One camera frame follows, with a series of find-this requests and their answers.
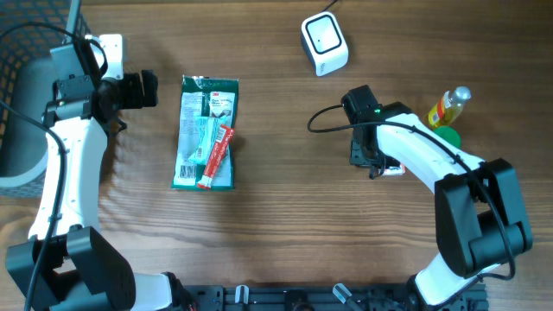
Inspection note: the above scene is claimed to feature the white barcode scanner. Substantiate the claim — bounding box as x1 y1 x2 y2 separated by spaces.
301 11 349 77

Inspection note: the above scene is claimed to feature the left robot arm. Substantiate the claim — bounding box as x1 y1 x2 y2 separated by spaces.
5 70 197 310

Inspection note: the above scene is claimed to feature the yellow liquid bottle silver cap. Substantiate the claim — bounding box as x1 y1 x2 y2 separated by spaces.
423 86 472 130

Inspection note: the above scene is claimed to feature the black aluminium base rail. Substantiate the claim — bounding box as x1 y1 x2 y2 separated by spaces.
185 282 489 311

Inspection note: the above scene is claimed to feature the grey plastic mesh basket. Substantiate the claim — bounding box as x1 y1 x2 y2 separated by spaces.
1 0 90 198

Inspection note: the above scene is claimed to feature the green white gloves packet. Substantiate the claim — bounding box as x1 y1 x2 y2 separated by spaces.
171 76 239 190

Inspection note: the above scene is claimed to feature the black left camera cable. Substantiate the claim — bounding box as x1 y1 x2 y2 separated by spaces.
0 20 109 311

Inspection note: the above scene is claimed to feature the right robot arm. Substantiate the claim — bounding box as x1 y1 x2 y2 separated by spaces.
340 86 533 310

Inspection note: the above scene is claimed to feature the green lid jar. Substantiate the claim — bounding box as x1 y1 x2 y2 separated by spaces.
433 126 461 149

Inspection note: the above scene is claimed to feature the red sachet stick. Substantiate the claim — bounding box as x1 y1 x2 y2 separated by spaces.
196 125 234 189

